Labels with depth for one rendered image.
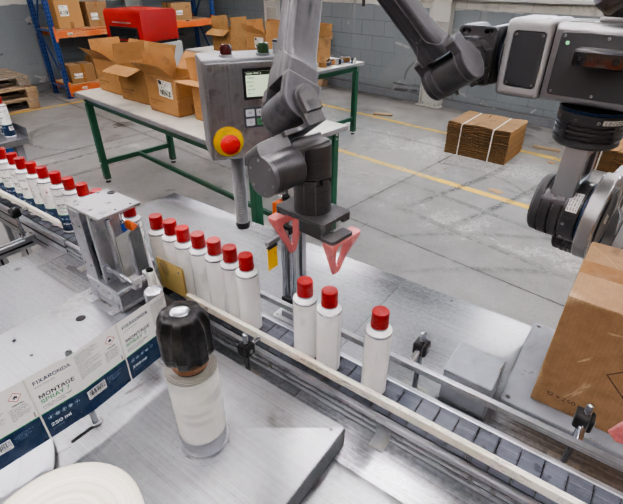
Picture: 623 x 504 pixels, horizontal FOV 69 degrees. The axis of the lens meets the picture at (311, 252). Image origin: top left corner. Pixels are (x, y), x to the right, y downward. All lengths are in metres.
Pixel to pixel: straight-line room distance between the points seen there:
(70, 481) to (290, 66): 0.64
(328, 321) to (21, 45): 7.92
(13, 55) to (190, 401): 7.93
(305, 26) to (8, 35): 7.84
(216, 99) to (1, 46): 7.61
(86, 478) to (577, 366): 0.85
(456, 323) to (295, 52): 0.82
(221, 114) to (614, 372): 0.86
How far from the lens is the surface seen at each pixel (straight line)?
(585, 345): 0.98
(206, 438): 0.86
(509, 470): 0.89
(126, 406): 1.01
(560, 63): 1.10
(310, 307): 0.92
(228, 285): 1.06
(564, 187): 1.16
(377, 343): 0.86
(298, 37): 0.72
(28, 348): 1.23
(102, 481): 0.74
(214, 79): 0.89
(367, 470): 0.93
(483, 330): 1.25
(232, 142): 0.90
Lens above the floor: 1.61
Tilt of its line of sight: 32 degrees down
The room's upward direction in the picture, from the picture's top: straight up
